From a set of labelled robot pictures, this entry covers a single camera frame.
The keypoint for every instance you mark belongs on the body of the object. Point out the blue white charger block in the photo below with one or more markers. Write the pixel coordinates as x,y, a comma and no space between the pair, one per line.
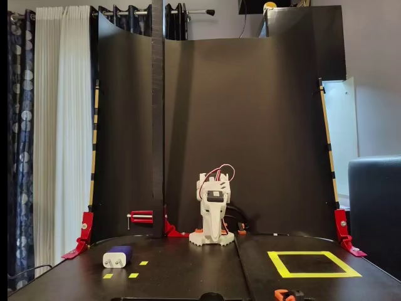
114,260

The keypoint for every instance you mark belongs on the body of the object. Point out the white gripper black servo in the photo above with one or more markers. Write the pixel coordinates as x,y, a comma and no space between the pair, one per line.
212,216

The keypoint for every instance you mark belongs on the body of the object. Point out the silver curtain rod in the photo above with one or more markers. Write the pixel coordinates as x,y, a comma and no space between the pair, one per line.
197,12

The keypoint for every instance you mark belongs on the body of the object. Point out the yellow tape square outline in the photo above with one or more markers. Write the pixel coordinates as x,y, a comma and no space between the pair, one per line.
313,275

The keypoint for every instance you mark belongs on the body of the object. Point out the orange black spring clamp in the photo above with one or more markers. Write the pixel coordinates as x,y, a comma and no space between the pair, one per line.
227,232
240,232
280,294
198,231

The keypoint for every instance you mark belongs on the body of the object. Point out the yellow black striped stick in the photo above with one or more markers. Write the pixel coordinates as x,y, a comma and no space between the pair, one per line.
95,131
328,141

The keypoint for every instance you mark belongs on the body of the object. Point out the white pleated curtain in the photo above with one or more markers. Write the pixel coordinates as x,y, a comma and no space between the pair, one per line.
62,125

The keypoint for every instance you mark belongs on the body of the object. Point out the red screw clamp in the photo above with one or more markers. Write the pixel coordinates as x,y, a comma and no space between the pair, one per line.
141,213

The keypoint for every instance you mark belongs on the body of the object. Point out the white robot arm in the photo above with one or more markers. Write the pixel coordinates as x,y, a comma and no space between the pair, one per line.
197,239

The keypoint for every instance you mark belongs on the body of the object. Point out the black corrugated backdrop sheet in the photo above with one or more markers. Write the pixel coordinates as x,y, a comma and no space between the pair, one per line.
250,125

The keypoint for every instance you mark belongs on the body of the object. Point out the red corner bracket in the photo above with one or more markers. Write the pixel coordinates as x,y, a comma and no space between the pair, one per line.
86,225
343,225

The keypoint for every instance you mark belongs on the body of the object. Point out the red post foot bracket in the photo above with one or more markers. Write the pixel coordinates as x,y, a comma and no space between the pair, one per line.
172,230

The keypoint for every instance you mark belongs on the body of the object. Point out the blue dotted curtain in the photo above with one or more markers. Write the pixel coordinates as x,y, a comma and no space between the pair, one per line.
138,25
22,125

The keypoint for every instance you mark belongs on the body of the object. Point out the yellow ball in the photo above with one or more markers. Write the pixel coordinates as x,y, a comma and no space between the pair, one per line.
270,5

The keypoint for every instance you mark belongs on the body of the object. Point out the tall black ribbed post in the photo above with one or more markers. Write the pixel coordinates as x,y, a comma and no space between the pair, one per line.
158,125

